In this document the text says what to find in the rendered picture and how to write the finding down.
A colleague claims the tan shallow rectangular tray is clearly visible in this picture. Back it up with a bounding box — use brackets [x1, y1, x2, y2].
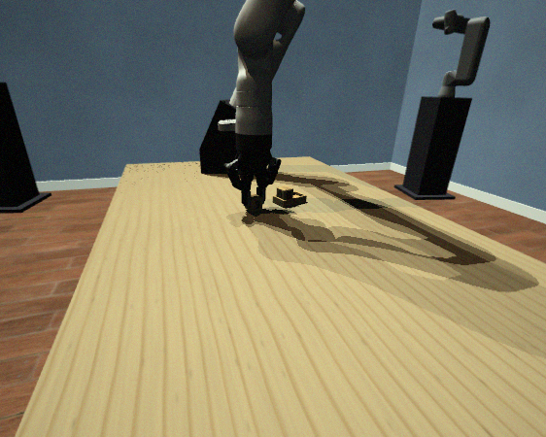
[273, 191, 307, 208]

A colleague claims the tan wooden cube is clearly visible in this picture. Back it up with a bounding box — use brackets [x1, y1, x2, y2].
[277, 185, 293, 200]
[245, 194, 262, 212]

